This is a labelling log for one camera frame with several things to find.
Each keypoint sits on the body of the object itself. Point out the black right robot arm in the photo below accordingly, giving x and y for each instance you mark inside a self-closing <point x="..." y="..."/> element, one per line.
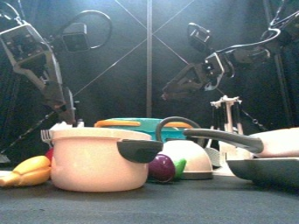
<point x="252" y="54"/>

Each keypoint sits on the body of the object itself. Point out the white plastic toy piece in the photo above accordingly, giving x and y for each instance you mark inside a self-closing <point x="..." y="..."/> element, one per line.
<point x="61" y="126"/>

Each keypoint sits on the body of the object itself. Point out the white toy utensil rack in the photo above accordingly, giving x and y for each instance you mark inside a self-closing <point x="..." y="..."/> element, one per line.
<point x="227" y="100"/>

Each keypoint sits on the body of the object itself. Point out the white toy fork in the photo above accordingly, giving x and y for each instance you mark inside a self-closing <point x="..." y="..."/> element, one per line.
<point x="46" y="136"/>

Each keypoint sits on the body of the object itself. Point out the white toy utensil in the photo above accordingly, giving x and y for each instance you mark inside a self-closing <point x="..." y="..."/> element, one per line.
<point x="212" y="157"/>

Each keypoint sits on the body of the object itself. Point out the yellow toy banana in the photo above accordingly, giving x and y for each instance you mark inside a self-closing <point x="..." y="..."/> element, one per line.
<point x="30" y="172"/>

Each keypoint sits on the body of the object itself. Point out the green ribbed toy vegetable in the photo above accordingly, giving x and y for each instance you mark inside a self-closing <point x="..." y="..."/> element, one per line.
<point x="179" y="167"/>

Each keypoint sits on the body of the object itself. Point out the purple toy eggplant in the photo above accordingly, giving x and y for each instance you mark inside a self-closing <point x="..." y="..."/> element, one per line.
<point x="161" y="169"/>

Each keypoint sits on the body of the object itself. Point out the white toy plate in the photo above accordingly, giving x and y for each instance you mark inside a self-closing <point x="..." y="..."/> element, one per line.
<point x="4" y="173"/>

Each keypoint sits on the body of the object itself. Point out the grey shallow toy pan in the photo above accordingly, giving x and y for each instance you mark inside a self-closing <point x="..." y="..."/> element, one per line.
<point x="268" y="172"/>

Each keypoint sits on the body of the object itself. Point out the grey metal frame pole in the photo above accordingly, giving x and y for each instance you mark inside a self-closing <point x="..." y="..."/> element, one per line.
<point x="149" y="58"/>

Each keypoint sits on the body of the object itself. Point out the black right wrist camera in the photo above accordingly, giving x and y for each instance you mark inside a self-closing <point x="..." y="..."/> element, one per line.
<point x="199" y="36"/>

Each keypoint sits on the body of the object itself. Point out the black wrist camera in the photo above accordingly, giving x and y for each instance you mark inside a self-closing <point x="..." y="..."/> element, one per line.
<point x="199" y="36"/>
<point x="76" y="38"/>

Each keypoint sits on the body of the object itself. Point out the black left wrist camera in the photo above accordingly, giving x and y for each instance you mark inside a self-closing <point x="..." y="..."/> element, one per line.
<point x="76" y="38"/>

